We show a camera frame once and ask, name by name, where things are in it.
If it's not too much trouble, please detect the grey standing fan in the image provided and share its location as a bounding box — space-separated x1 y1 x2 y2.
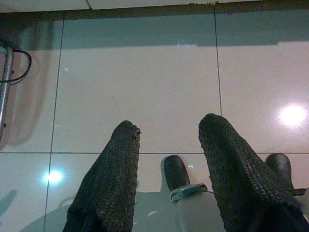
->
0 44 15 142

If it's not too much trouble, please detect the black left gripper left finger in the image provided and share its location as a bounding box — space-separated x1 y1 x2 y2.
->
63 120 143 232

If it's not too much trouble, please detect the black fan cable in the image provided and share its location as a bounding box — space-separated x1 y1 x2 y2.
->
0 49 33 85

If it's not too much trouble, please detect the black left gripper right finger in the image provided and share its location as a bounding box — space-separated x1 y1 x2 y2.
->
198 113 309 232

